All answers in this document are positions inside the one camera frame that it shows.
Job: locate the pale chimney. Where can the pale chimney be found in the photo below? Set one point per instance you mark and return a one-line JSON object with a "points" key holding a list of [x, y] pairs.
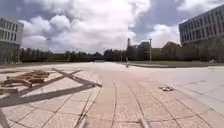
{"points": [[128, 42]]}

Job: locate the long row of trees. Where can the long row of trees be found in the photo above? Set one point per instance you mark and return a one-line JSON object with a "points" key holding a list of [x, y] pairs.
{"points": [[83, 55]]}

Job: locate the reddish tiled plaza paving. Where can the reddish tiled plaza paving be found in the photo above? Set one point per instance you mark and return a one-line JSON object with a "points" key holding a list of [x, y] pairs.
{"points": [[123, 96]]}

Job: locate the pale pole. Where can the pale pole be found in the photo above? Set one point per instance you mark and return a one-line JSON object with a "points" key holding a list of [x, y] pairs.
{"points": [[150, 50]]}

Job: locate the grass lawn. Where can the grass lawn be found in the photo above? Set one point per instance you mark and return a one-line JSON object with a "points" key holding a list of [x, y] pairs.
{"points": [[166, 62]]}

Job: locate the small flat debris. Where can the small flat debris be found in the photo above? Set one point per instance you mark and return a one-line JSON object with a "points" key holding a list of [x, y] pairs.
{"points": [[166, 88]]}

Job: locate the robot's own part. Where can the robot's own part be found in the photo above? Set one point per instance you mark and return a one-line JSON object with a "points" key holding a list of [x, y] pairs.
{"points": [[81, 124], [145, 123]]}

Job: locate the pile of wooden planks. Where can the pile of wooden planks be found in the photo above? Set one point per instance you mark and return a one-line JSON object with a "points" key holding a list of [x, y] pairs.
{"points": [[25, 79]]}

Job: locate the pale smooth pavement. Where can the pale smooth pavement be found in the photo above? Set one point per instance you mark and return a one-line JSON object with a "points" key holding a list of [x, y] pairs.
{"points": [[200, 80]]}

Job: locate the dark glass office building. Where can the dark glass office building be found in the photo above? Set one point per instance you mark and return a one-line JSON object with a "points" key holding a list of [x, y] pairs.
{"points": [[203, 28]]}

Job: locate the pale building with windows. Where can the pale building with windows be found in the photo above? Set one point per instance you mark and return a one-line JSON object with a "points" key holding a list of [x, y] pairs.
{"points": [[10, 36]]}

